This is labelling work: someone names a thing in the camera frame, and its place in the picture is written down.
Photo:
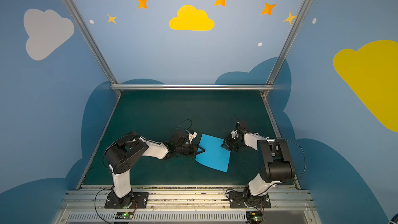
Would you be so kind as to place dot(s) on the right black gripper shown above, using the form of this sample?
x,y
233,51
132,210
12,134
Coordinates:
x,y
232,143

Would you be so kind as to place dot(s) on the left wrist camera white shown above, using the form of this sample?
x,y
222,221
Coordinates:
x,y
191,136

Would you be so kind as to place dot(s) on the left slanted aluminium post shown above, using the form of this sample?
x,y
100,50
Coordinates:
x,y
78,19

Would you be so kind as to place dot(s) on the slanted aluminium post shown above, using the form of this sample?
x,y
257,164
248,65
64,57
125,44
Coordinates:
x,y
301,14
78,19

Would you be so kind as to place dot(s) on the green circuit board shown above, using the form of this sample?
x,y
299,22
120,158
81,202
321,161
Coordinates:
x,y
254,217
124,215

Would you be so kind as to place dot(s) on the back horizontal aluminium bar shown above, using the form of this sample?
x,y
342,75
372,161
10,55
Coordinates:
x,y
190,87

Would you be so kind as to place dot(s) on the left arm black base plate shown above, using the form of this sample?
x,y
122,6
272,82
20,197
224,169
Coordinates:
x,y
132,200

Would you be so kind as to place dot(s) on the right green circuit board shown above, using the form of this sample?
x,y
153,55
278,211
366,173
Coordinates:
x,y
254,217

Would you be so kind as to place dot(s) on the left green circuit board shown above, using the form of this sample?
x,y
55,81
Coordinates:
x,y
124,215

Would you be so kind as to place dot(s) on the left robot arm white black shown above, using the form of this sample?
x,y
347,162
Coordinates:
x,y
123,153

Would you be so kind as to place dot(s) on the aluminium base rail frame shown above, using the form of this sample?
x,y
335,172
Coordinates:
x,y
182,204

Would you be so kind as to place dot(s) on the blue square paper sheet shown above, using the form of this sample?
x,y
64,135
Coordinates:
x,y
214,156

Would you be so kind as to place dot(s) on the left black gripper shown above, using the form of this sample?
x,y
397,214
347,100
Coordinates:
x,y
187,146

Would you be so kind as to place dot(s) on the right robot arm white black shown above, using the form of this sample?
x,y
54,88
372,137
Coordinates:
x,y
275,164

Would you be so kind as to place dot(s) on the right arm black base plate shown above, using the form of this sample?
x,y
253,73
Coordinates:
x,y
242,200

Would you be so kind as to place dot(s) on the right slanted aluminium post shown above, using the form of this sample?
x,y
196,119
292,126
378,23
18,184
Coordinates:
x,y
301,14

